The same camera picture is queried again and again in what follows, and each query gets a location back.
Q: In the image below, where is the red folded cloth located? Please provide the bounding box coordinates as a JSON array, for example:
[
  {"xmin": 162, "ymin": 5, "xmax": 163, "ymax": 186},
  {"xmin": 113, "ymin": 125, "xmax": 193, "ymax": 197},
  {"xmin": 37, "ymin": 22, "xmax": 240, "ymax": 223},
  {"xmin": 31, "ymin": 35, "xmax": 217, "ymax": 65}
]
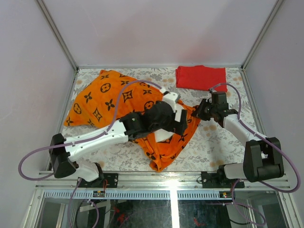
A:
[{"xmin": 175, "ymin": 65, "xmax": 226, "ymax": 91}]

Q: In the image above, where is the orange patterned pillowcase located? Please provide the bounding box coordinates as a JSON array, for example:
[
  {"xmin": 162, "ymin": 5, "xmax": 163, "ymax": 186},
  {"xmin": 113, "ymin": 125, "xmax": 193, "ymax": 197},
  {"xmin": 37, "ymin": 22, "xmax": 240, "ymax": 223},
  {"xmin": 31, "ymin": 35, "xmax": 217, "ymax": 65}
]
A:
[{"xmin": 62, "ymin": 70, "xmax": 200, "ymax": 171}]

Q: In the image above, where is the white pillow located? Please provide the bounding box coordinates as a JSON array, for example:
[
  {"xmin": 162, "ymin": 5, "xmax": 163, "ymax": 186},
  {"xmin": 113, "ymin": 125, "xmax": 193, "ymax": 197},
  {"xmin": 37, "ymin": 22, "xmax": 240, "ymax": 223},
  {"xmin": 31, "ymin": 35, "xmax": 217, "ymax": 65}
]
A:
[{"xmin": 154, "ymin": 129, "xmax": 174, "ymax": 143}]

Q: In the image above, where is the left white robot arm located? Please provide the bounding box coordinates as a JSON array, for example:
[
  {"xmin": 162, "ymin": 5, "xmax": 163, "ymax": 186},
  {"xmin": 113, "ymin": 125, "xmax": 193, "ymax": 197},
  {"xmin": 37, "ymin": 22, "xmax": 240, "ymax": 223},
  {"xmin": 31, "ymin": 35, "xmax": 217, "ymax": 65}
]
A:
[{"xmin": 49, "ymin": 101, "xmax": 187, "ymax": 188}]

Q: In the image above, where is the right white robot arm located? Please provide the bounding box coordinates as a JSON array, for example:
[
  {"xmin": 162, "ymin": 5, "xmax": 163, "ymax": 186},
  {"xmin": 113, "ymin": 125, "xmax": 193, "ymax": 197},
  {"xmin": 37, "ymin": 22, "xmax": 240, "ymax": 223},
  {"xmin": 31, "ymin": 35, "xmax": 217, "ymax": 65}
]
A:
[{"xmin": 192, "ymin": 92, "xmax": 284, "ymax": 188}]

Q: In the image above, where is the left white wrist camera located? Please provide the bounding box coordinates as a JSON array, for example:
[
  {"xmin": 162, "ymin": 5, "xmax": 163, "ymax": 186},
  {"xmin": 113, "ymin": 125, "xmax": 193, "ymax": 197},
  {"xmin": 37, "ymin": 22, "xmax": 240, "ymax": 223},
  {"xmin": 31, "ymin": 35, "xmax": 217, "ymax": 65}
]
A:
[{"xmin": 160, "ymin": 87, "xmax": 183, "ymax": 113}]

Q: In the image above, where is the floral table mat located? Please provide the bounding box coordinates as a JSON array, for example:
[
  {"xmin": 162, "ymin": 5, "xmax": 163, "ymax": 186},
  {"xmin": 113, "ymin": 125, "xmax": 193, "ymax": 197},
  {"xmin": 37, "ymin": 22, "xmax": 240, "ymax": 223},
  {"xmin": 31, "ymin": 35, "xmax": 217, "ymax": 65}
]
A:
[{"xmin": 51, "ymin": 67, "xmax": 273, "ymax": 171}]

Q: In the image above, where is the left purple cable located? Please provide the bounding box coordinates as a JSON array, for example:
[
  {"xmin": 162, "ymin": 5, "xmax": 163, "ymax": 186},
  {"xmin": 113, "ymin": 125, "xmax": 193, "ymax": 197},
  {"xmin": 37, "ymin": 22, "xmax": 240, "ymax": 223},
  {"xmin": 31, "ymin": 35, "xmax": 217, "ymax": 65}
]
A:
[{"xmin": 18, "ymin": 80, "xmax": 167, "ymax": 180}]

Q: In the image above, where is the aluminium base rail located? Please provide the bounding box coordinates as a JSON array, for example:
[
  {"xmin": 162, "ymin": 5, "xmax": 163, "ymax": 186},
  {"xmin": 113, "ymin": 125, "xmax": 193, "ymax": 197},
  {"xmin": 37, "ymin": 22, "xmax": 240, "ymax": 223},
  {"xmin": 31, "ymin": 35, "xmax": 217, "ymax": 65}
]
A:
[{"xmin": 35, "ymin": 171, "xmax": 289, "ymax": 200}]

